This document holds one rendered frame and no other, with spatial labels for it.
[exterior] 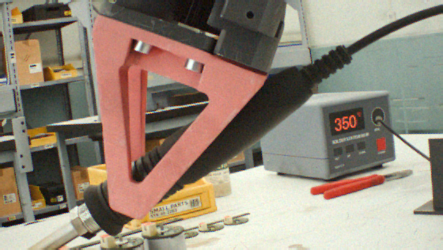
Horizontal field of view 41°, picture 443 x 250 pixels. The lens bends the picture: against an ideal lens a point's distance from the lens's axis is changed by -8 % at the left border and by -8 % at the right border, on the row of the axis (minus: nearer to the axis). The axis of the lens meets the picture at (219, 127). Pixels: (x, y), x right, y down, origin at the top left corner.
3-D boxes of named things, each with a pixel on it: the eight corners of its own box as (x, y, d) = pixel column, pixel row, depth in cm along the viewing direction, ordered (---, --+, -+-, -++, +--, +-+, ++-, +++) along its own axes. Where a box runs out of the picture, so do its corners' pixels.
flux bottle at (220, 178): (202, 199, 75) (191, 115, 75) (205, 194, 79) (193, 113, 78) (232, 195, 75) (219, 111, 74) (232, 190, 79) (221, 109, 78)
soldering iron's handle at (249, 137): (107, 243, 26) (367, 77, 24) (74, 194, 26) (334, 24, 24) (120, 230, 28) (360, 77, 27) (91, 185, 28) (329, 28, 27)
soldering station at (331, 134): (399, 164, 78) (390, 89, 77) (327, 185, 73) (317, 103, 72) (331, 158, 91) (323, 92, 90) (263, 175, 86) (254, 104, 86)
